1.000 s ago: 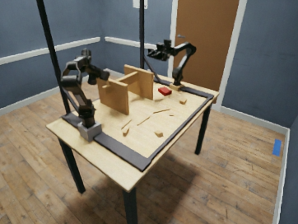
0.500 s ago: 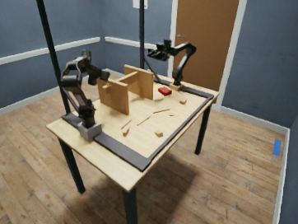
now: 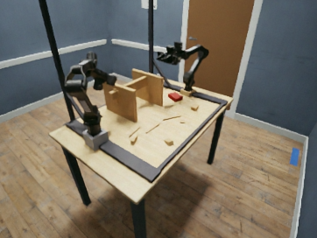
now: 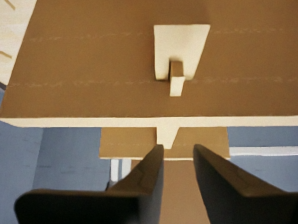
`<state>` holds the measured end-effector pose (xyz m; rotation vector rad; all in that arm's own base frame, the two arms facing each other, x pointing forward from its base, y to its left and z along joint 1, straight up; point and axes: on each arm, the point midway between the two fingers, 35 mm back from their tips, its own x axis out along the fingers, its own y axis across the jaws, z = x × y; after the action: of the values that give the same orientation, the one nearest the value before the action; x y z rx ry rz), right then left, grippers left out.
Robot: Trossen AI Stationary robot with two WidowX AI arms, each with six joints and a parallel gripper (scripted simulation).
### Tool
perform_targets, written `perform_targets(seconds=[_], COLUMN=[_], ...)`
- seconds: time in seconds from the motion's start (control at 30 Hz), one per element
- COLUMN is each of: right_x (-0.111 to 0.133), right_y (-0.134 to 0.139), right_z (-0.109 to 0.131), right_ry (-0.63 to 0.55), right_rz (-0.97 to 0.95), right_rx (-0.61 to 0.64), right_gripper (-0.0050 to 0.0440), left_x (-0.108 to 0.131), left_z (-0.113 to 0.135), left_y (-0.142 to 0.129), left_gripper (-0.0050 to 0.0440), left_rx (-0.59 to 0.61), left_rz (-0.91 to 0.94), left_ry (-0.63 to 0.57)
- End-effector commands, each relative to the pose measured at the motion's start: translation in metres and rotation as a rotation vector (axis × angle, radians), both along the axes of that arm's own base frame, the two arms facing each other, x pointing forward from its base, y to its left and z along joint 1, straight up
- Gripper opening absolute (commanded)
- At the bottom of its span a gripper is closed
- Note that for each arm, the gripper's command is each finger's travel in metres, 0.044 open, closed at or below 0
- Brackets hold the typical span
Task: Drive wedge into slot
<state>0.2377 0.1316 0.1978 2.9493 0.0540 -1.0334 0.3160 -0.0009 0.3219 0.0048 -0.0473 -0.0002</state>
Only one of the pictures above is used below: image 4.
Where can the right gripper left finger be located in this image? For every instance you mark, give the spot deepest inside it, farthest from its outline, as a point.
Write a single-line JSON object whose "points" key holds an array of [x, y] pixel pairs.
{"points": [[135, 199]]}

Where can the tan wooden board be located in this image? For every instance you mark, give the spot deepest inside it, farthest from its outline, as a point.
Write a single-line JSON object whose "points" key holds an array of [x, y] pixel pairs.
{"points": [[91, 63], [137, 142]]}

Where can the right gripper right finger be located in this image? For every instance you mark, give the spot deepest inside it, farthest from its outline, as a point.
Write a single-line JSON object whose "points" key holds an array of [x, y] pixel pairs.
{"points": [[232, 195]]}

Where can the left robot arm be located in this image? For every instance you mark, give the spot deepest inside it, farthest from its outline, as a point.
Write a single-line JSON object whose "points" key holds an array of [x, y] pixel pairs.
{"points": [[114, 173]]}

